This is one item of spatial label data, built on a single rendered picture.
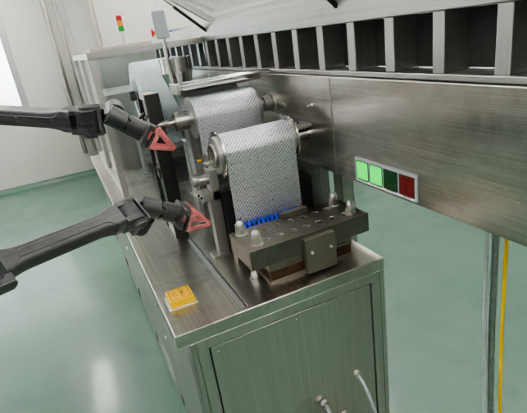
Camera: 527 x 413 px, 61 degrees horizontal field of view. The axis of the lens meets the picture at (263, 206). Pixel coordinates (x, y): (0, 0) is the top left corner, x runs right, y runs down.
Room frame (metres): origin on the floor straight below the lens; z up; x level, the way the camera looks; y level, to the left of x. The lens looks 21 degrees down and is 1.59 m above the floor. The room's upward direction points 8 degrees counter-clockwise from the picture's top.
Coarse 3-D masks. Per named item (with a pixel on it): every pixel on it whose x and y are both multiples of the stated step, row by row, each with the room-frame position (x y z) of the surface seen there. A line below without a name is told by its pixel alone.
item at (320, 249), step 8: (320, 232) 1.19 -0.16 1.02; (328, 232) 1.18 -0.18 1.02; (304, 240) 1.15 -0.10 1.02; (312, 240) 1.15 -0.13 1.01; (320, 240) 1.16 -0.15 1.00; (328, 240) 1.17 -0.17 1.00; (304, 248) 1.15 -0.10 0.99; (312, 248) 1.15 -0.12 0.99; (320, 248) 1.16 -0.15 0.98; (328, 248) 1.17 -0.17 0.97; (304, 256) 1.16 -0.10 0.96; (312, 256) 1.15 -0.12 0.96; (320, 256) 1.16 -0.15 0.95; (328, 256) 1.17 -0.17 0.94; (336, 256) 1.18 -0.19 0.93; (312, 264) 1.15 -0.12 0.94; (320, 264) 1.16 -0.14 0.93; (328, 264) 1.17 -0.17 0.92; (312, 272) 1.15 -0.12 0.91
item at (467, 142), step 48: (288, 96) 1.58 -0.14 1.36; (336, 96) 1.31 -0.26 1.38; (384, 96) 1.11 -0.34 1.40; (432, 96) 0.96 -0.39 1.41; (480, 96) 0.85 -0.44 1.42; (336, 144) 1.33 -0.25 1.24; (384, 144) 1.11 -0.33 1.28; (432, 144) 0.96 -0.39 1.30; (480, 144) 0.84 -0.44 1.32; (384, 192) 1.12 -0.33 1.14; (432, 192) 0.96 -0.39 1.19; (480, 192) 0.84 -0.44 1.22
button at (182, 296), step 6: (180, 288) 1.15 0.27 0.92; (186, 288) 1.14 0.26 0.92; (168, 294) 1.12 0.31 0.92; (174, 294) 1.12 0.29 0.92; (180, 294) 1.11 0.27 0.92; (186, 294) 1.11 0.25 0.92; (192, 294) 1.11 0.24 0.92; (168, 300) 1.10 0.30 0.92; (174, 300) 1.09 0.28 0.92; (180, 300) 1.09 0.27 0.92; (186, 300) 1.09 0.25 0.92; (192, 300) 1.10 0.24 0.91; (174, 306) 1.08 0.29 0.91
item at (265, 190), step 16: (288, 160) 1.38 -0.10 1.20; (240, 176) 1.32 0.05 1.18; (256, 176) 1.33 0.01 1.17; (272, 176) 1.36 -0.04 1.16; (288, 176) 1.38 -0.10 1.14; (240, 192) 1.31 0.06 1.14; (256, 192) 1.33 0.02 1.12; (272, 192) 1.35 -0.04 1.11; (288, 192) 1.37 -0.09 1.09; (240, 208) 1.31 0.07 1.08; (256, 208) 1.33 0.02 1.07; (272, 208) 1.35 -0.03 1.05
